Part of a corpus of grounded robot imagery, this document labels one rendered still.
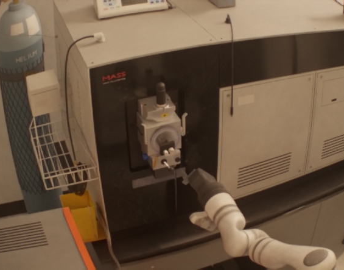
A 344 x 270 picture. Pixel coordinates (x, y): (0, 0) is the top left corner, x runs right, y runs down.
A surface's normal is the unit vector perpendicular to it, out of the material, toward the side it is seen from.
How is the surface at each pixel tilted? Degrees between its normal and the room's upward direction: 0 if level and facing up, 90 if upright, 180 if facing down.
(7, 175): 90
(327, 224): 90
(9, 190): 90
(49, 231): 0
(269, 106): 90
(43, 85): 0
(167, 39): 0
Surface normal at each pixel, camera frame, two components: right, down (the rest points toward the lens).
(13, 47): 0.02, 0.50
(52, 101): 0.36, 0.52
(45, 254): -0.03, -0.83
